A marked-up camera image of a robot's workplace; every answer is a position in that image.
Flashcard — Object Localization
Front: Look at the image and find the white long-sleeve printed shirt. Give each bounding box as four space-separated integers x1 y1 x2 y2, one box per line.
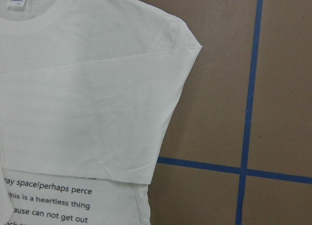
0 0 201 225

